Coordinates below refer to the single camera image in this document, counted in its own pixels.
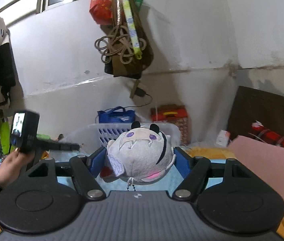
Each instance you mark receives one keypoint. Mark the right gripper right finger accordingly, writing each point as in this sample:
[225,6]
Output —
[194,173]

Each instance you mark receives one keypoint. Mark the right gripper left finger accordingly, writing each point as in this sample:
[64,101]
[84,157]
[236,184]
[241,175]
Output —
[84,170]

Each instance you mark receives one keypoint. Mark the translucent white laundry basket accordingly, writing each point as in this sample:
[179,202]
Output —
[92,137]

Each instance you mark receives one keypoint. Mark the grey plush doll toy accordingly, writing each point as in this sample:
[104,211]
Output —
[142,155]

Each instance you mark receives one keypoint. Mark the person's left hand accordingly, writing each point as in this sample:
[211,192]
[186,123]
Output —
[10,168]

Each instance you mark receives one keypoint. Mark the orange floral bedsheet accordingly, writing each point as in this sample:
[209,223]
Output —
[220,154]

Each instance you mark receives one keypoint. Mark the small white box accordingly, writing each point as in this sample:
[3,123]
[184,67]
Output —
[223,138]

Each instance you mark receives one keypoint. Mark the red gift carton box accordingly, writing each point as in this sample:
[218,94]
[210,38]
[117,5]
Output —
[175,114]

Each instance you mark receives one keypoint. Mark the blue non-woven tote bag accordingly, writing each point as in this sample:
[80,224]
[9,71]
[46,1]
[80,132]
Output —
[118,114]

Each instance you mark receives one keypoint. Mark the red plaid blanket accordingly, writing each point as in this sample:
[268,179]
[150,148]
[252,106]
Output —
[261,133]

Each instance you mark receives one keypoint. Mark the pink pillow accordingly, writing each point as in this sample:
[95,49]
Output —
[265,160]

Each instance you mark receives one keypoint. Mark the dark wooden headboard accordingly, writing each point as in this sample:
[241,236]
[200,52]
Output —
[252,105]

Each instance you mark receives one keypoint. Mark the brown hanging bag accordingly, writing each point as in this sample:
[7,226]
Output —
[124,62]

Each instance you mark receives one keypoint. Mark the red hanging paper bag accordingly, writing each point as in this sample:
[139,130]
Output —
[101,11]

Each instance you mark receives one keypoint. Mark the black wall charger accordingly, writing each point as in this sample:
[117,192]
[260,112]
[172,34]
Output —
[140,92]

